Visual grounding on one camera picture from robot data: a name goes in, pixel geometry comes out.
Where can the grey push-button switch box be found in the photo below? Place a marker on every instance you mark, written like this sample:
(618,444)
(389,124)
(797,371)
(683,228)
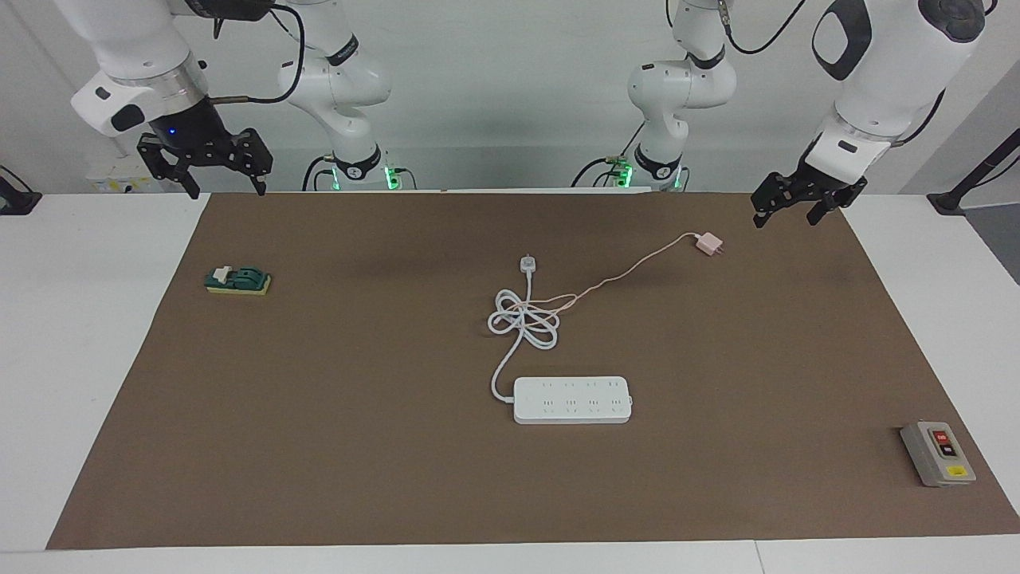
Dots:
(936,454)

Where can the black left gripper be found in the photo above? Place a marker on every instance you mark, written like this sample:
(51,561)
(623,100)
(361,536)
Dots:
(829,185)

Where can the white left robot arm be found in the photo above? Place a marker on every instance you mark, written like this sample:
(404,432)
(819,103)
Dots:
(892,72)

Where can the green knife switch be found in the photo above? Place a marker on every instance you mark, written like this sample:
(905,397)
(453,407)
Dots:
(243,279)

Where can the black clamp mount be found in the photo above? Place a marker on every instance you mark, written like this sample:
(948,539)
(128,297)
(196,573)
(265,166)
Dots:
(948,201)
(16,203)

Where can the white power strip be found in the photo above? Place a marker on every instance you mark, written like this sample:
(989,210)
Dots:
(570,402)

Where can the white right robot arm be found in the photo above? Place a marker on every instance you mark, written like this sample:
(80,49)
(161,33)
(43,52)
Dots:
(135,40)

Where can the brown table mat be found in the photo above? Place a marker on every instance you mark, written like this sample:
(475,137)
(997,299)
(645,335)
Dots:
(319,438)

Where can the pink charger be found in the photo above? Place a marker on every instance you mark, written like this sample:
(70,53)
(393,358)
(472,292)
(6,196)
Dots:
(708,244)

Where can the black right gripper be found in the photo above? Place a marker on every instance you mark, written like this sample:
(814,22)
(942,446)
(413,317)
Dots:
(195,135)

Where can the white box with yellow labels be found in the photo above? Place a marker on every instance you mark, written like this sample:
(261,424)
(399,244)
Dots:
(111,185)

